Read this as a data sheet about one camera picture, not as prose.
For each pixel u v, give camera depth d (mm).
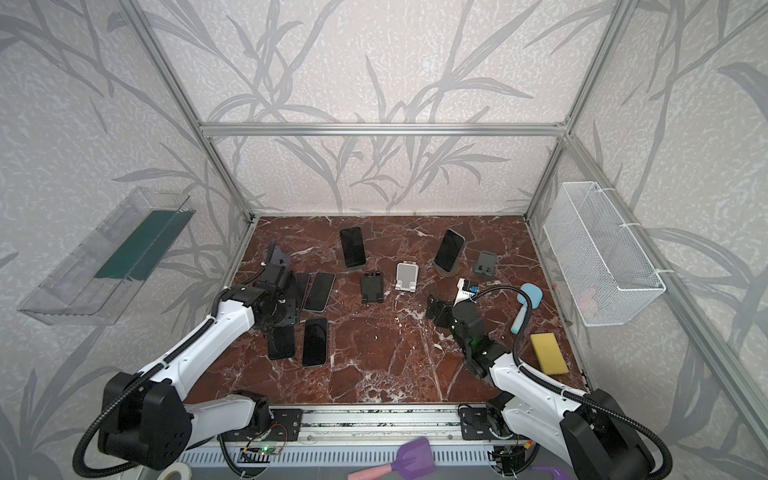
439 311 753
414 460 689
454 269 1010
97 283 645
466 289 738
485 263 1019
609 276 608
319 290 995
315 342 867
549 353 849
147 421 394
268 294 608
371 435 724
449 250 962
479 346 643
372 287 953
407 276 970
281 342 800
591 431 406
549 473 680
